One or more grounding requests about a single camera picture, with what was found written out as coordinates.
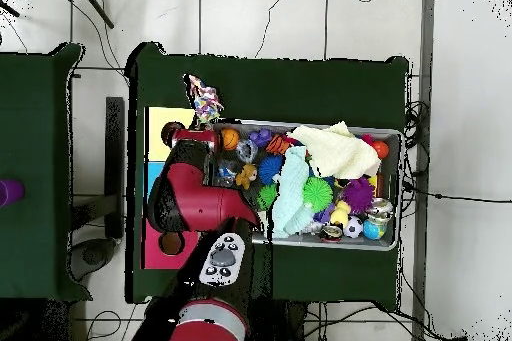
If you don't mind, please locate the long multicolour rope toy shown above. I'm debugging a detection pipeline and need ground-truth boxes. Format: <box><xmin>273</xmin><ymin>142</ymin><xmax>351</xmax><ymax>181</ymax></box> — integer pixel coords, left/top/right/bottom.
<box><xmin>184</xmin><ymin>73</ymin><xmax>225</xmax><ymax>128</ymax></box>

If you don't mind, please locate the light blue waffle cloth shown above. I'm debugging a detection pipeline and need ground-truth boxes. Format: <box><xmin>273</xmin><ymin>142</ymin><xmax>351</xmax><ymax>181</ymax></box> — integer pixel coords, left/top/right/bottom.
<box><xmin>271</xmin><ymin>145</ymin><xmax>315</xmax><ymax>239</ymax></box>

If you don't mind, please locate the cream waffle cloth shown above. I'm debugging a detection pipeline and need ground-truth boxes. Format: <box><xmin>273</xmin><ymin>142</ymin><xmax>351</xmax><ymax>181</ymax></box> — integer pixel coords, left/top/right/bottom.
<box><xmin>287</xmin><ymin>120</ymin><xmax>382</xmax><ymax>180</ymax></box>

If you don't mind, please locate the wooden box with three holes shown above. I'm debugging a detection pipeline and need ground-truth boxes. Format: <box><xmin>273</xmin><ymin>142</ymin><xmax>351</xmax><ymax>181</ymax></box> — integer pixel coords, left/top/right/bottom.
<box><xmin>141</xmin><ymin>106</ymin><xmax>201</xmax><ymax>271</ymax></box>

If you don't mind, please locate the metal mesh bin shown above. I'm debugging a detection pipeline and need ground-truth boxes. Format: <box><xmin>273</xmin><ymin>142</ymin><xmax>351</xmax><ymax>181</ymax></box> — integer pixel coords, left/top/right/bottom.
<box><xmin>203</xmin><ymin>117</ymin><xmax>403</xmax><ymax>252</ymax></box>

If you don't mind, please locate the orange basketball toy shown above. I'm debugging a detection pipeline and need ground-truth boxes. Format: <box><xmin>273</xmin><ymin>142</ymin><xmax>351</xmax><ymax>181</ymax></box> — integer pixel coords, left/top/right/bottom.
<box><xmin>220</xmin><ymin>128</ymin><xmax>240</xmax><ymax>151</ymax></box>

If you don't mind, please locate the black stand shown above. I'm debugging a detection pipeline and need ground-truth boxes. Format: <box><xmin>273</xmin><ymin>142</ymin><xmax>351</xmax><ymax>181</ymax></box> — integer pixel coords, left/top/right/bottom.
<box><xmin>69</xmin><ymin>96</ymin><xmax>126</xmax><ymax>282</ymax></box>

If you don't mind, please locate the blue spiky ball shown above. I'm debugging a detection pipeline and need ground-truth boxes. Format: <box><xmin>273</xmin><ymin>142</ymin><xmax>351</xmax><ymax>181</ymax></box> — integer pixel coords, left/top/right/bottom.
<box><xmin>257</xmin><ymin>154</ymin><xmax>284</xmax><ymax>185</ymax></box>

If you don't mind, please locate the orange striped tiger plush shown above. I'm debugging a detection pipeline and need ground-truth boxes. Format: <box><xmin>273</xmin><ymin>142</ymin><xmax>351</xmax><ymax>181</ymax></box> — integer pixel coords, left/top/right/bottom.
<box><xmin>264</xmin><ymin>134</ymin><xmax>291</xmax><ymax>156</ymax></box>

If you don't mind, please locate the dark green tablecloth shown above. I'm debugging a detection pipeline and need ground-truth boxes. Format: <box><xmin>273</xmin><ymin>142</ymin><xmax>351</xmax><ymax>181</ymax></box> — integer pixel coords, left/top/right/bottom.
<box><xmin>125</xmin><ymin>42</ymin><xmax>410</xmax><ymax>312</ymax></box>
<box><xmin>0</xmin><ymin>42</ymin><xmax>93</xmax><ymax>302</ymax></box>

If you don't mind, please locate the green spiky ball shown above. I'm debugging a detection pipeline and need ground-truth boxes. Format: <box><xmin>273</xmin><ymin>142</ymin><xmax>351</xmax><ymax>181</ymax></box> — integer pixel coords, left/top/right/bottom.
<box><xmin>302</xmin><ymin>176</ymin><xmax>334</xmax><ymax>214</ymax></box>

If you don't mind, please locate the black tripod leg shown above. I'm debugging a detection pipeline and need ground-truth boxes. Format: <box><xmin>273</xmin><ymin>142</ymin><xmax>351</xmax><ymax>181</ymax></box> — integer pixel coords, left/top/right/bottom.
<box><xmin>75</xmin><ymin>0</ymin><xmax>116</xmax><ymax>30</ymax></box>

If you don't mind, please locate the yellow duck toy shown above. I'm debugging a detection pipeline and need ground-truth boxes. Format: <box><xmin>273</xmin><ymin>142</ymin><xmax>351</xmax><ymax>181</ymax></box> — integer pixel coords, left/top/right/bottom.
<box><xmin>330</xmin><ymin>200</ymin><xmax>352</xmax><ymax>228</ymax></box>

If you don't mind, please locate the purple spiky ball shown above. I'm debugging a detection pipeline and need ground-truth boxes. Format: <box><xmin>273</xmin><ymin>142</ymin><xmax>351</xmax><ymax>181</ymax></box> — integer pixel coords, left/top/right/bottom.
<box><xmin>342</xmin><ymin>176</ymin><xmax>376</xmax><ymax>216</ymax></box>

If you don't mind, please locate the black white soccer ball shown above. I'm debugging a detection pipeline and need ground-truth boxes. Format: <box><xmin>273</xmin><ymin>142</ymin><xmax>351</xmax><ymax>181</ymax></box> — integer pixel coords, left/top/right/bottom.
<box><xmin>343</xmin><ymin>215</ymin><xmax>365</xmax><ymax>239</ymax></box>

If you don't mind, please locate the purple cylinder object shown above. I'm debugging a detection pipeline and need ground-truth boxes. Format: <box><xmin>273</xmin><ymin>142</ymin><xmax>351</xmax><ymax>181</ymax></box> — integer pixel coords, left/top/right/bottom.
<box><xmin>0</xmin><ymin>178</ymin><xmax>25</xmax><ymax>208</ymax></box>

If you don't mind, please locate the blue globe ball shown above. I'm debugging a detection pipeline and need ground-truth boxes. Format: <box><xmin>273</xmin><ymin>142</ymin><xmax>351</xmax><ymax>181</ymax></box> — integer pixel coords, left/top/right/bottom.
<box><xmin>362</xmin><ymin>218</ymin><xmax>387</xmax><ymax>241</ymax></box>

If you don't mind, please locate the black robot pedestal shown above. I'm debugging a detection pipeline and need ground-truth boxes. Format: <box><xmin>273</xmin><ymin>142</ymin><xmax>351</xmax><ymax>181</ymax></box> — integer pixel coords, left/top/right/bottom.
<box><xmin>247</xmin><ymin>299</ymin><xmax>310</xmax><ymax>341</ymax></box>

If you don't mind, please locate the black cable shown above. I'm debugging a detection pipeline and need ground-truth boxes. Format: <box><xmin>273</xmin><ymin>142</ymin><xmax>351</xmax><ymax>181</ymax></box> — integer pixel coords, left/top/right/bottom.
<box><xmin>401</xmin><ymin>180</ymin><xmax>512</xmax><ymax>204</ymax></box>

